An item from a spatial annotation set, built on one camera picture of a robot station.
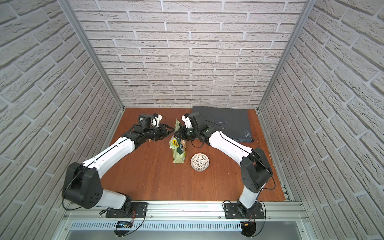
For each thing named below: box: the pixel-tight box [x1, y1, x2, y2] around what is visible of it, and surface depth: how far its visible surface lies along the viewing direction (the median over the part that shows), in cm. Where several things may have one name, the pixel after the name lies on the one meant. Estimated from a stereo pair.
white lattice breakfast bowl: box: [190, 153, 210, 172], surface depth 91 cm
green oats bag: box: [169, 118, 187, 164], surface depth 84 cm
